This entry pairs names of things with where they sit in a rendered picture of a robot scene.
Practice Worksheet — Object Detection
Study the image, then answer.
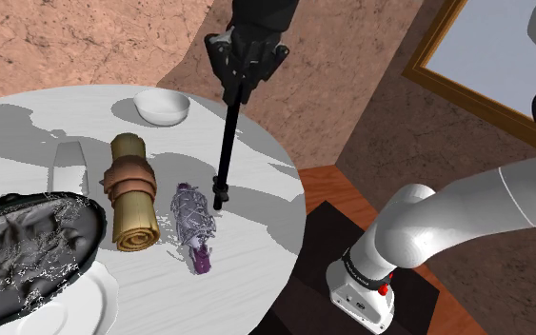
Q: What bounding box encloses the black rod with knob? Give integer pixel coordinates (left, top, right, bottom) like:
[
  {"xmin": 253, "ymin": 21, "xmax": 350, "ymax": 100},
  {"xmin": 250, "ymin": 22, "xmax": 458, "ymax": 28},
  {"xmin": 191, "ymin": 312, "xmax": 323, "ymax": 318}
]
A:
[{"xmin": 211, "ymin": 83, "xmax": 246, "ymax": 212}]

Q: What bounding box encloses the white bowl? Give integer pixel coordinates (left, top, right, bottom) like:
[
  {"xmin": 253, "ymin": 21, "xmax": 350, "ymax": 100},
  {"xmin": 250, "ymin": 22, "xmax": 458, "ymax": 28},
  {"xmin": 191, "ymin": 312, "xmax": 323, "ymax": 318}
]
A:
[{"xmin": 132, "ymin": 89, "xmax": 191, "ymax": 128}]

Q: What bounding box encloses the purple wrapped bundle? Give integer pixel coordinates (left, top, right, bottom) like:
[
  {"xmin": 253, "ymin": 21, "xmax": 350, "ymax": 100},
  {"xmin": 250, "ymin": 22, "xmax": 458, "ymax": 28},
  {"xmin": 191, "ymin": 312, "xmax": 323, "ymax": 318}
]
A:
[{"xmin": 170, "ymin": 182, "xmax": 217, "ymax": 276}]

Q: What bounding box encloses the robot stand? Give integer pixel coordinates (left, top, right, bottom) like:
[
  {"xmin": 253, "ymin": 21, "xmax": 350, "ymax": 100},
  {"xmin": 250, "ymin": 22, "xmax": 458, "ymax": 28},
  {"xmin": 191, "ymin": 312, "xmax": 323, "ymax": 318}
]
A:
[{"xmin": 248, "ymin": 200, "xmax": 441, "ymax": 335}]

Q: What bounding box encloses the rolled bamboo mat brown band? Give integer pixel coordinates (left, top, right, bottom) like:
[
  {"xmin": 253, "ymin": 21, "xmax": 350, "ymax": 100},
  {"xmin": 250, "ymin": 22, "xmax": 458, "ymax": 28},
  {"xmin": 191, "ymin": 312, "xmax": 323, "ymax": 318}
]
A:
[{"xmin": 102, "ymin": 132, "xmax": 162, "ymax": 253}]

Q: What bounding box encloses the grey drinking glass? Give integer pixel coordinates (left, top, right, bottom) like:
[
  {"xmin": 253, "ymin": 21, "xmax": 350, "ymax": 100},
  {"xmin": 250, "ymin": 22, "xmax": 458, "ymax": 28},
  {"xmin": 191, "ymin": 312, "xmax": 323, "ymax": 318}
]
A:
[{"xmin": 47, "ymin": 141, "xmax": 90, "ymax": 197}]

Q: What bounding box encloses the white round table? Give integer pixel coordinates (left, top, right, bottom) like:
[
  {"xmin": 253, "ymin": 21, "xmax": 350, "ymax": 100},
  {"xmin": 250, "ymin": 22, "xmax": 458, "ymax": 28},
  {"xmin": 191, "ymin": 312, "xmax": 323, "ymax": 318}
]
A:
[{"xmin": 0, "ymin": 85, "xmax": 308, "ymax": 335}]

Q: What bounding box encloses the wood-framed window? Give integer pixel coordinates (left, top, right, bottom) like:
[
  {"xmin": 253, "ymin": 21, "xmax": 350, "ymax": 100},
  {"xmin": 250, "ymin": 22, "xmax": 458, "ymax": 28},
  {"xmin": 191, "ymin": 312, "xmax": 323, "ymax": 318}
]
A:
[{"xmin": 402, "ymin": 0, "xmax": 536, "ymax": 154}]

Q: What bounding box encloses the white plate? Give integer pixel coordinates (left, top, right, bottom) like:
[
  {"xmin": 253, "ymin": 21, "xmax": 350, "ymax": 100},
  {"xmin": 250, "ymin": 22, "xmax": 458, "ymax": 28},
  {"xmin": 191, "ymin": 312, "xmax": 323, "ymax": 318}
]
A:
[{"xmin": 0, "ymin": 259, "xmax": 120, "ymax": 335}]

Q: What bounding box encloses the black oval pan grey food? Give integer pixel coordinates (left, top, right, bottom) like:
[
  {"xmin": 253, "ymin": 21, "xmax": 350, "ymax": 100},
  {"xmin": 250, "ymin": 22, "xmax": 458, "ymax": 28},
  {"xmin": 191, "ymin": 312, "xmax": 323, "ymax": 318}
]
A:
[{"xmin": 0, "ymin": 192, "xmax": 108, "ymax": 335}]

